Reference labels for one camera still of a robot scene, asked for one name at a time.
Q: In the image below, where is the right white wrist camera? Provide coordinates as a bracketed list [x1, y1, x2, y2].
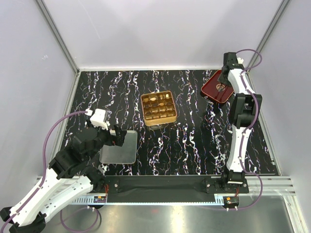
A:
[223, 52, 244, 66]

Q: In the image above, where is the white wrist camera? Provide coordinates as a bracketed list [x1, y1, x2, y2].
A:
[86, 108, 109, 130]
[223, 52, 244, 66]

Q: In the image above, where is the red square tray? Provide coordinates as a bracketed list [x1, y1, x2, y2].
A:
[201, 70, 234, 104]

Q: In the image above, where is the gold chocolate tin box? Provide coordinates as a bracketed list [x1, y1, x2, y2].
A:
[140, 90, 177, 127]

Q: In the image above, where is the silver tin lid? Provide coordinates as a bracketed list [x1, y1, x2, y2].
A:
[99, 130, 138, 165]

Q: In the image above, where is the white slotted cable duct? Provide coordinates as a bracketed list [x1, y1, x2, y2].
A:
[70, 194, 107, 205]

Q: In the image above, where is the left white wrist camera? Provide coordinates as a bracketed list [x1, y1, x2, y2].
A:
[86, 108, 109, 130]

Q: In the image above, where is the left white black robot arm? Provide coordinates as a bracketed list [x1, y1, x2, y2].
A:
[0, 125, 127, 233]

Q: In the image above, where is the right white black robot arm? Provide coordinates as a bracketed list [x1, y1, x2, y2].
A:
[220, 63, 262, 193]

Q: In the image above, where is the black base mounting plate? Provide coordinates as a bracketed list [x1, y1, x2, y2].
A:
[104, 175, 249, 204]

